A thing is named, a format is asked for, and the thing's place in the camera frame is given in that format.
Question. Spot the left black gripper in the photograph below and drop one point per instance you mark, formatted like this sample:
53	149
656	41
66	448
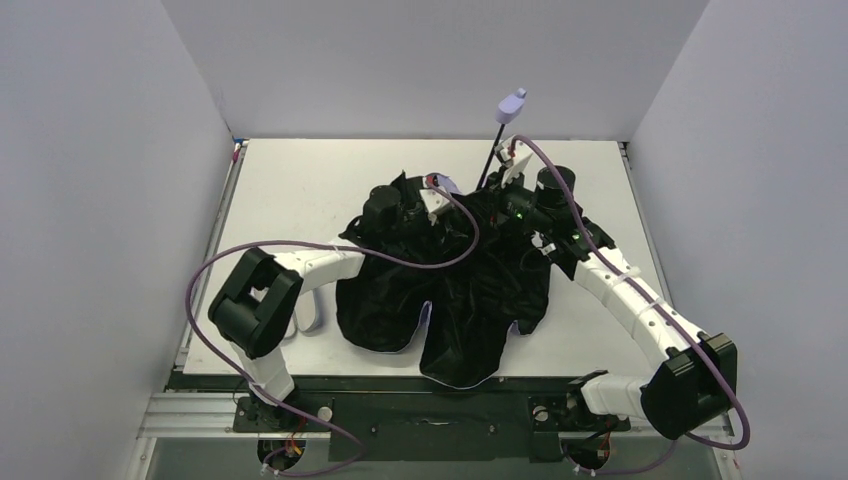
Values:
411	201

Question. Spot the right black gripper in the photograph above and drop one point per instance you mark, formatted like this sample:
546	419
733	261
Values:
497	201

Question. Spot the lavender umbrella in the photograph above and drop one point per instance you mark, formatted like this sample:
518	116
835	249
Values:
498	282

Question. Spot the lavender umbrella case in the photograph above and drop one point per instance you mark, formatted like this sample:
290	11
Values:
306	316

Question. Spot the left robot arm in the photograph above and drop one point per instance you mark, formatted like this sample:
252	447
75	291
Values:
253	308

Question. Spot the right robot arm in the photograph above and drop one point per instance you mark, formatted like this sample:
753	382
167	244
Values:
694	371

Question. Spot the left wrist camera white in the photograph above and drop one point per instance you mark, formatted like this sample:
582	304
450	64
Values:
433	193

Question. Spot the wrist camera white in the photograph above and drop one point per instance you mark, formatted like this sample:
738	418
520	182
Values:
433	193
514	156

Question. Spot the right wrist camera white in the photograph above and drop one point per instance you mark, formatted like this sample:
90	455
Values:
514	156

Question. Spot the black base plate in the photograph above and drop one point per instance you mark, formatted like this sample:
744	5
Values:
387	418

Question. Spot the aluminium frame rail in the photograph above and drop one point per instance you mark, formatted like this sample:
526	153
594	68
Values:
214	415

